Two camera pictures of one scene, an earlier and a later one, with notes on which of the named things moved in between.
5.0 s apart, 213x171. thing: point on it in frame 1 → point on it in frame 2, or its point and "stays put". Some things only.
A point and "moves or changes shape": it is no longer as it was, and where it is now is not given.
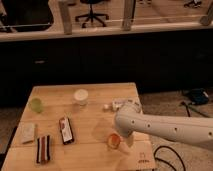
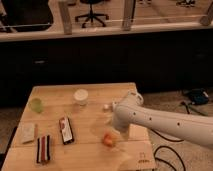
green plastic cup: [36, 105] stays put
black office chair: [92, 15] stays put
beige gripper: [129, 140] → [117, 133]
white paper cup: [81, 95] stays put
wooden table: [72, 127] stays put
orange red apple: [113, 140] moves or changes shape
